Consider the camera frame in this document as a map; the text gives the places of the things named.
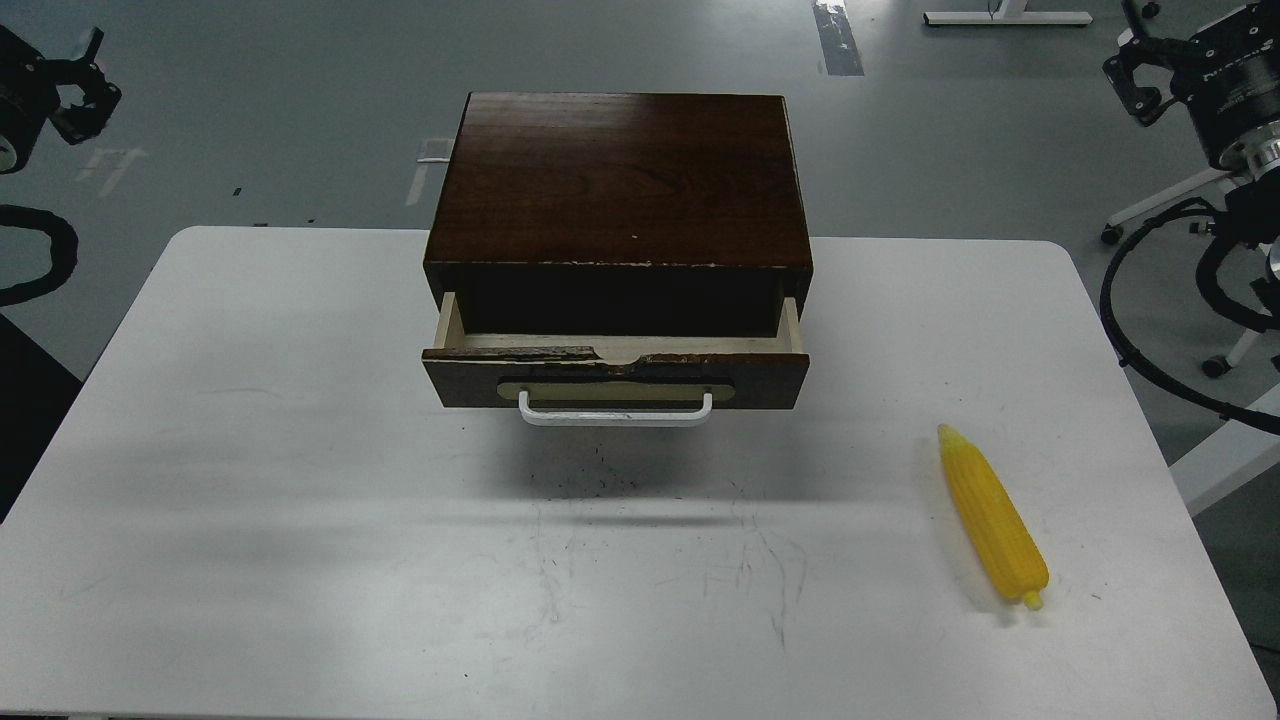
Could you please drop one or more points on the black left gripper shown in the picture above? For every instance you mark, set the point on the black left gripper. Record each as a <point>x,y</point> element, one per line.
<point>28,97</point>

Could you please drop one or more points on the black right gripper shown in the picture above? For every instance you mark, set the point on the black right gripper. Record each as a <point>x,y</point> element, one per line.
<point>1222,67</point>

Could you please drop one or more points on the yellow plastic corn cob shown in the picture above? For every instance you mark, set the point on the yellow plastic corn cob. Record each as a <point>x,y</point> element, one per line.
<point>1013,563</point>

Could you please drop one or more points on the wooden drawer with white handle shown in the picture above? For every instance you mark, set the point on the wooden drawer with white handle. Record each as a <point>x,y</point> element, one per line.
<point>615,380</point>

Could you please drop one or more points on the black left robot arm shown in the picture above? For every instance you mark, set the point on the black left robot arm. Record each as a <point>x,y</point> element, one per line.
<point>73,95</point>

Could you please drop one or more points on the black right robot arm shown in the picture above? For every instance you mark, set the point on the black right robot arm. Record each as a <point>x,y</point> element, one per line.
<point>1240,142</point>

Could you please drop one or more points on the white table base far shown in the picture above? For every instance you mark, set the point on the white table base far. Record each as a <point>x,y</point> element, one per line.
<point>1007,13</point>

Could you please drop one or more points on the grey floor tape strip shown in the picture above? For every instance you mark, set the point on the grey floor tape strip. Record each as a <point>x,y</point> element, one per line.
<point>840,51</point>

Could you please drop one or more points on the dark wooden cabinet box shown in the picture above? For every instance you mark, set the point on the dark wooden cabinet box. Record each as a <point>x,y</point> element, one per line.
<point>575,213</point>

